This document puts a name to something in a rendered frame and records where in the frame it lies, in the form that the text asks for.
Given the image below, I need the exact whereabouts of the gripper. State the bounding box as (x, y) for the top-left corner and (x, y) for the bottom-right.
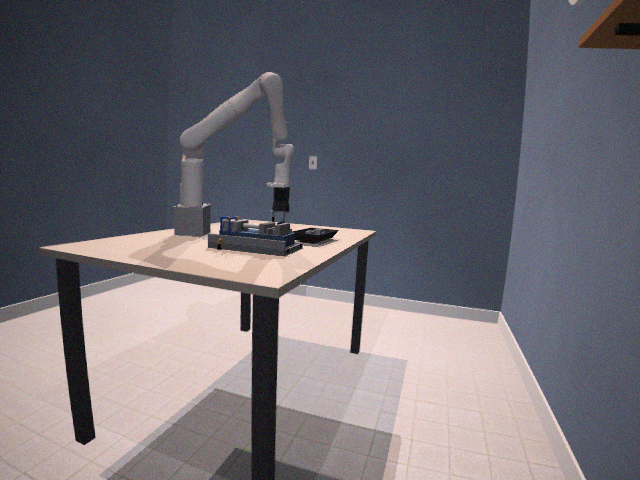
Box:
(267, 176), (290, 223)

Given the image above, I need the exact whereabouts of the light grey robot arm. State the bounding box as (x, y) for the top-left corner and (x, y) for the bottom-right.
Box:
(180, 72), (295, 207)

